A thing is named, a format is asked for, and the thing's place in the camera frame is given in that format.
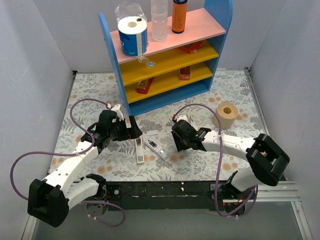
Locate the blue wrapped toilet paper roll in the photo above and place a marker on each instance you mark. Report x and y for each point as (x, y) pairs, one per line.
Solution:
(132, 27)

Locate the small white display remote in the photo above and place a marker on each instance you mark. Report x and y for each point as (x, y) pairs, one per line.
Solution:
(156, 148)

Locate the floral table mat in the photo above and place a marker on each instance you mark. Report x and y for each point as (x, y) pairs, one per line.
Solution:
(118, 162)

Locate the long white remote control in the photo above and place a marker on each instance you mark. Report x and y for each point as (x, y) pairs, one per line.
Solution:
(139, 151)

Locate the orange box middle shelf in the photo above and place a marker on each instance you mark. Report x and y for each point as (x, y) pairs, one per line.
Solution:
(185, 73)

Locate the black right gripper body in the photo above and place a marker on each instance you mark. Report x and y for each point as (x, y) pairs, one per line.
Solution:
(178, 139)

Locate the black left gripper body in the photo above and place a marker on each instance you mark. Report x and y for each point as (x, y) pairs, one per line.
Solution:
(127, 130)

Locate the small plastic wrapper scrap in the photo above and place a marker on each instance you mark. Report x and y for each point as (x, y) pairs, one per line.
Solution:
(144, 60)

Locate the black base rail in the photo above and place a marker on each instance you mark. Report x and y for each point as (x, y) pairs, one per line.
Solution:
(159, 195)

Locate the red box lower shelf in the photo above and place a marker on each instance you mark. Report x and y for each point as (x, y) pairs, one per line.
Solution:
(143, 86)

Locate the brown paper roll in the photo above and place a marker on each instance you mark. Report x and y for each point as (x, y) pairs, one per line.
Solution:
(227, 113)

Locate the orange box top shelf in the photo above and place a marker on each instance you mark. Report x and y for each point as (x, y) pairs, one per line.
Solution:
(191, 47)

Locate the orange box shelf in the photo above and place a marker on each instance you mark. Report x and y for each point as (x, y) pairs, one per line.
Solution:
(191, 47)
(185, 73)

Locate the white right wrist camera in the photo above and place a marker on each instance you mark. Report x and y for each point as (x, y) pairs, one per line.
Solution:
(181, 117)

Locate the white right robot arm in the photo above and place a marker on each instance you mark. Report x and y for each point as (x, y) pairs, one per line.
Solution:
(267, 161)

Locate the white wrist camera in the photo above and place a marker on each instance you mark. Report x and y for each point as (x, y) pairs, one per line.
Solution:
(117, 108)
(181, 117)

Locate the orange bottle black cap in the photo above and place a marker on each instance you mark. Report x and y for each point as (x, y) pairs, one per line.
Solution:
(179, 12)

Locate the white battery cover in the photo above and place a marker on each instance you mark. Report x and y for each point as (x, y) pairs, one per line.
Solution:
(169, 172)

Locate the clear plastic water bottle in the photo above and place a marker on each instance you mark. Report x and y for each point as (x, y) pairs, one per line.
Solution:
(159, 19)

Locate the blue shelf unit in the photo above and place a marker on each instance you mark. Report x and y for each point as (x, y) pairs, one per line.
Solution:
(209, 24)

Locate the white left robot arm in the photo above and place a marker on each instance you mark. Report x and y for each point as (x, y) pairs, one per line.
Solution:
(50, 199)

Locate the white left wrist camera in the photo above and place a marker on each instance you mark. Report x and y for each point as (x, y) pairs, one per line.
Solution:
(117, 108)

